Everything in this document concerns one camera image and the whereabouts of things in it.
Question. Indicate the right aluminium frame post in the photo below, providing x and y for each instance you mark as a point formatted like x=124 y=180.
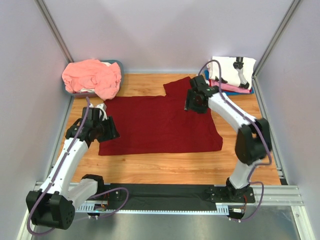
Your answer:
x=277 y=35

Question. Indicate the white folded printed t-shirt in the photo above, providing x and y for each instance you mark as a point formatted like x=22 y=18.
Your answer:
x=236 y=71

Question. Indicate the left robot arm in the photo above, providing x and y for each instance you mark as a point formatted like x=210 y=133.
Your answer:
x=54 y=204

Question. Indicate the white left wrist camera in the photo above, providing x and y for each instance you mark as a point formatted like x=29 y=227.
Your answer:
x=98 y=112

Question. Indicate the red folded t-shirt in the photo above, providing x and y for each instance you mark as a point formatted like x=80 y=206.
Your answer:
x=229 y=89

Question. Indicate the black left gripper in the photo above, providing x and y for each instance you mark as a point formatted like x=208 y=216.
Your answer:
x=112 y=132

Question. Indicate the pink folded t-shirt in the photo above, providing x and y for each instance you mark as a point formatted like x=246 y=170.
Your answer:
x=240 y=90

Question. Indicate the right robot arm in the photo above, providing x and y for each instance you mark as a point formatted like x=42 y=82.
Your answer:
x=253 y=140

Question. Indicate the black base mat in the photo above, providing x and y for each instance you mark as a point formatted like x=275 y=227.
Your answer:
x=179 y=197

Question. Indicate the blue-grey laundry basket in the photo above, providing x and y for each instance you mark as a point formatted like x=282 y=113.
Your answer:
x=118 y=65

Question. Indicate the dark red t-shirt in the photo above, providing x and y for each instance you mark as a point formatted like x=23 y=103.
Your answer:
x=160 y=124

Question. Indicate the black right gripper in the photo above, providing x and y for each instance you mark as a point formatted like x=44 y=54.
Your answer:
x=189 y=106

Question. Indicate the pink crumpled t-shirt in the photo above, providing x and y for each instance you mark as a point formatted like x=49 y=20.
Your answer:
x=92 y=77

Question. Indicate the blue folded t-shirt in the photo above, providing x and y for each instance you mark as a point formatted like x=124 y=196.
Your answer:
x=206 y=77

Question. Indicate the aluminium frame post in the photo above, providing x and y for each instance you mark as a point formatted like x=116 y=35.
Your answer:
x=54 y=29
x=277 y=35

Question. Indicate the left aluminium frame post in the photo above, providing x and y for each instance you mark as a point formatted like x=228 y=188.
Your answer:
x=54 y=29

